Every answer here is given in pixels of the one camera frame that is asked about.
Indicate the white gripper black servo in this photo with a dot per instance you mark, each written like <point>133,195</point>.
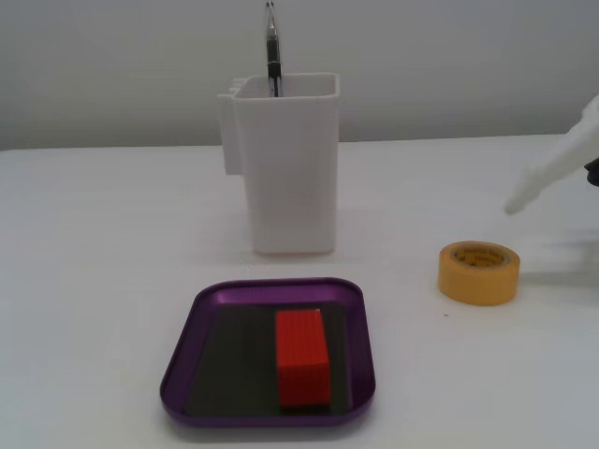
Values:
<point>559,164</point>

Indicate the red rectangular block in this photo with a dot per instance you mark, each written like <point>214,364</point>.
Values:
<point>299,346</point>

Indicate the yellow tape roll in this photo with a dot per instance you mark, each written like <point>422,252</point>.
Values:
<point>477,283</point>

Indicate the white plastic pen holder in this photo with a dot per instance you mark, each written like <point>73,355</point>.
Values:
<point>290,178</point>

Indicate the black pen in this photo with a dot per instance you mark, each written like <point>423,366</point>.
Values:
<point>272,51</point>

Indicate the purple metal tray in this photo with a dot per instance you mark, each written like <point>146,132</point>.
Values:
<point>224,299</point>

